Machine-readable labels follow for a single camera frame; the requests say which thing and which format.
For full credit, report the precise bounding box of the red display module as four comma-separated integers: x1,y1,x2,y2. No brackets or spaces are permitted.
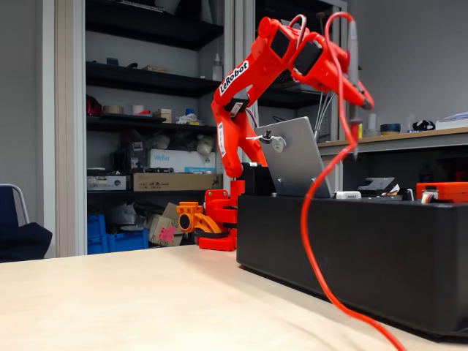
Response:
415,181,468,204

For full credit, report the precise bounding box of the paper stack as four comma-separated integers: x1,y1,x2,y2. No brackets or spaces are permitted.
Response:
436,111,468,129

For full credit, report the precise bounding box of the dark cloth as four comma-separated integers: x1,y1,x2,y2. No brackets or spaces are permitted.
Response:
0,222,53,263

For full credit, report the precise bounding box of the blue chair metal frame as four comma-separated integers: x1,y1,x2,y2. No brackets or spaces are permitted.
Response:
0,184,31,227

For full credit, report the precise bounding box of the white printed carton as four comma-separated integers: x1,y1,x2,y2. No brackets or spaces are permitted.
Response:
86,175,127,192

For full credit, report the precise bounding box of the white crumpled cloth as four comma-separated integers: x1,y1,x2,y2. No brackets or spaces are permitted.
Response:
175,113,201,126

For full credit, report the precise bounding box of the white display cable connector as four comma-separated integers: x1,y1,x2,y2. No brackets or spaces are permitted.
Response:
420,186,439,205

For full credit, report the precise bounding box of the cardboard box pink sticker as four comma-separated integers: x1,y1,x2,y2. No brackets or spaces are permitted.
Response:
148,214,184,246

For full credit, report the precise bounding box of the grey cable bundle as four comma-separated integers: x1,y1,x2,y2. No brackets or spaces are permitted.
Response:
313,91,336,142

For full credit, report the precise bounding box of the grey test probe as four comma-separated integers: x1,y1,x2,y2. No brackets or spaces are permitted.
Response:
346,20,363,162

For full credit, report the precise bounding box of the white Weller box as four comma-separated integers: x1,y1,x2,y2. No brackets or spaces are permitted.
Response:
148,148,216,173

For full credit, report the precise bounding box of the grey hinged door panel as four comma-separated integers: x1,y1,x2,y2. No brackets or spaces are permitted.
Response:
254,116,333,199

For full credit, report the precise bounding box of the red cable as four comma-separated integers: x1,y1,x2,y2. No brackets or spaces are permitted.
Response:
300,11,407,351

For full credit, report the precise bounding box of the wooden side desk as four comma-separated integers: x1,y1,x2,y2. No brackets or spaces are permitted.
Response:
317,126,468,154

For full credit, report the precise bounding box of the blue plastic crate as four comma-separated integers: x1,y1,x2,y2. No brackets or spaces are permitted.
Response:
86,229,149,255
86,214,107,238

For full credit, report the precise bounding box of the long brown cardboard box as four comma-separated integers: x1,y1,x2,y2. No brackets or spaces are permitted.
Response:
132,172,224,192

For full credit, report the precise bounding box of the grey metal storage shelving unit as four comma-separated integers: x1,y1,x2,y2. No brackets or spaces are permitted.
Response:
54,0,348,257

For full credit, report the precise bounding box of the black task board box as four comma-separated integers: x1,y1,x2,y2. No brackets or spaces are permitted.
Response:
236,162,468,339

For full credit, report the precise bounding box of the red shelf object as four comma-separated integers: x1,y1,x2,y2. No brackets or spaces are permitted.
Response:
86,94,103,117

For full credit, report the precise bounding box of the black knob with zip tie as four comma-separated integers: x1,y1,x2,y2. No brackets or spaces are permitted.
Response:
245,129,276,146

